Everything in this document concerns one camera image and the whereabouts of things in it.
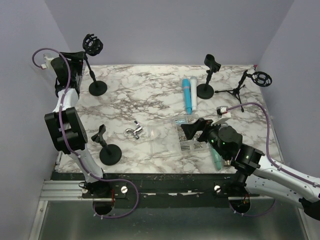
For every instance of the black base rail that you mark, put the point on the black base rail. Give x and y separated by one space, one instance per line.
164 190

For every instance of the chrome faucet tap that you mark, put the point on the chrome faucet tap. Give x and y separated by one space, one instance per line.
135 132

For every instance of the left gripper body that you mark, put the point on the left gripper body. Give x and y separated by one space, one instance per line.
75 68

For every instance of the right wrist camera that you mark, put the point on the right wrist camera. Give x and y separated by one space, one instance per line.
223 115

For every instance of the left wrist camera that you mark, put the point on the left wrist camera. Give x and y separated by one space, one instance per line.
48 58

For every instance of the silver glitter microphone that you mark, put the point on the silver glitter microphone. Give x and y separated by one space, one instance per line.
227 163

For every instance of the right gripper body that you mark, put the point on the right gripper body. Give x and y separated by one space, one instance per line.
204 135

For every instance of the white microphone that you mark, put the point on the white microphone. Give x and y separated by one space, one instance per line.
193 93

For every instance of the mint green microphone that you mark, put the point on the mint green microphone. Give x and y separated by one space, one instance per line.
216 158

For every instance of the black tripod shock mount stand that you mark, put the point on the black tripod shock mount stand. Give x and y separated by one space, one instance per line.
259 78

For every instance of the blue microphone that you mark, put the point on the blue microphone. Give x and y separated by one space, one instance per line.
187 95

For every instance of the black round base stand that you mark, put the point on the black round base stand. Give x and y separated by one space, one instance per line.
205 91

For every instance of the clear screw organizer box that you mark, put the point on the clear screw organizer box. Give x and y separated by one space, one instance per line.
167 138

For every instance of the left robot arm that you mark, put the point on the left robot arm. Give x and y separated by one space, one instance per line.
64 125

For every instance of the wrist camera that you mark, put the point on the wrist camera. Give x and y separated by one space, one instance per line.
48 58
223 115

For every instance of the black clip stand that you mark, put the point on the black clip stand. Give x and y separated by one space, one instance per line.
110 154

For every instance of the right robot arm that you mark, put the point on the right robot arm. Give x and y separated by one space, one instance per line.
256 172

